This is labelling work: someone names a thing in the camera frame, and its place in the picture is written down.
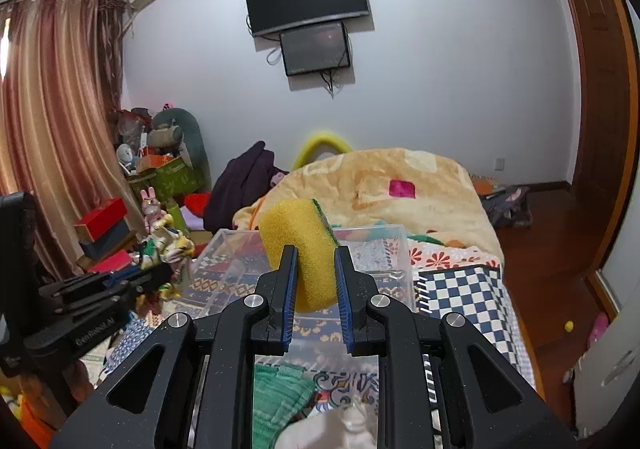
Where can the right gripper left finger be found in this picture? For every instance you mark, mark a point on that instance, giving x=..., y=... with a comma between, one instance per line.
x=261, y=324

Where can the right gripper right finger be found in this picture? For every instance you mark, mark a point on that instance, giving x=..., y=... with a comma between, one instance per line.
x=375, y=324

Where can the clear plastic storage box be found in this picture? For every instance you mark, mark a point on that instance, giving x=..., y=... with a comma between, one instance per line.
x=232, y=262

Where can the green knitted cloth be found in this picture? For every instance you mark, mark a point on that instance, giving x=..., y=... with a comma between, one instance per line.
x=279, y=393

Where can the white cloth drawstring bag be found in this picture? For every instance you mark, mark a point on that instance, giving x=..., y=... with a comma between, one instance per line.
x=351, y=426

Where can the yellow green sponge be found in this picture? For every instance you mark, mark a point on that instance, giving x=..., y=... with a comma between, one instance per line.
x=302, y=224

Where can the floral patterned cloth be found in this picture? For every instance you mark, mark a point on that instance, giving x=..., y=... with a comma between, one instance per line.
x=167, y=244

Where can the patterned patchwork table cover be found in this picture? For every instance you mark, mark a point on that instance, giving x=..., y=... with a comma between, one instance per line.
x=191, y=382

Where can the red gift box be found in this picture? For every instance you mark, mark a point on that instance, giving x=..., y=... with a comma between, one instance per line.
x=98, y=221

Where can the beige fleece blanket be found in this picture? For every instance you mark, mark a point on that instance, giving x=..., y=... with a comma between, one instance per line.
x=426, y=193

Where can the dark purple garment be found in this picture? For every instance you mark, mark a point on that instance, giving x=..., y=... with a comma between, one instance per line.
x=246, y=179

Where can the pink rabbit plush toy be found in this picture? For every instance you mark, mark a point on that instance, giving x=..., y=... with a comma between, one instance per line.
x=151, y=208

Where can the green cardboard box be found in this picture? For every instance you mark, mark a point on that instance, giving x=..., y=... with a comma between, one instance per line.
x=174, y=178

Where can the grey green plush toy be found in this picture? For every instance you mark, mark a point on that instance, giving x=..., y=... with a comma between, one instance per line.
x=177, y=130

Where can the yellow curved cushion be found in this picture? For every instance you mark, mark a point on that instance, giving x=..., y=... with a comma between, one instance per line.
x=319, y=140

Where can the pink striped curtain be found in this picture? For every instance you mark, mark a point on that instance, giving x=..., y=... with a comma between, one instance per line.
x=60, y=103

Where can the small wall monitor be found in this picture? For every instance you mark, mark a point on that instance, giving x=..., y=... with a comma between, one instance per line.
x=318, y=48

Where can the brown wooden door frame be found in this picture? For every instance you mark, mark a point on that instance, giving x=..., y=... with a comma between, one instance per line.
x=609, y=115

